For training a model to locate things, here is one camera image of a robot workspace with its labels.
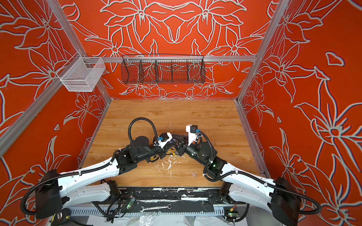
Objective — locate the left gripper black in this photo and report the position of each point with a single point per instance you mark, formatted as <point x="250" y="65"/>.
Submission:
<point x="162" y="152"/>

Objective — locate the small circuit board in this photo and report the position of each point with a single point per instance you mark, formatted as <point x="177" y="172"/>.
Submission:
<point x="231" y="215"/>

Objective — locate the clear pen cap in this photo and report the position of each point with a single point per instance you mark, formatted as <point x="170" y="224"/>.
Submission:
<point x="194" y="175"/>

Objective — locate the yellow black pliers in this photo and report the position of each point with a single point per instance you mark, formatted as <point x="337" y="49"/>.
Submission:
<point x="171" y="152"/>

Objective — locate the black wire basket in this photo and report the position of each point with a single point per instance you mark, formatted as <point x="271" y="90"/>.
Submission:
<point x="165" y="69"/>

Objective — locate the white mesh basket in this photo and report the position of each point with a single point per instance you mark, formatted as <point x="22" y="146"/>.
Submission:
<point x="81" y="76"/>

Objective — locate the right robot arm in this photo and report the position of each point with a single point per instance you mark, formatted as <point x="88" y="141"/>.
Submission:
<point x="278" y="197"/>

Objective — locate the tape measure on base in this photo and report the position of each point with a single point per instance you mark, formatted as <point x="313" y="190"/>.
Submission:
<point x="61" y="218"/>

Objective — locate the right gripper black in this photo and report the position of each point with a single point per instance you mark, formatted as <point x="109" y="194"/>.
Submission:
<point x="183" y="148"/>

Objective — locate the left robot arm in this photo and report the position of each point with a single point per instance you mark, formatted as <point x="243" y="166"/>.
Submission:
<point x="57" y="191"/>

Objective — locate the silver wrench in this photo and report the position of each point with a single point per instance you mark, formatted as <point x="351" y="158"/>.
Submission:
<point x="143" y="209"/>

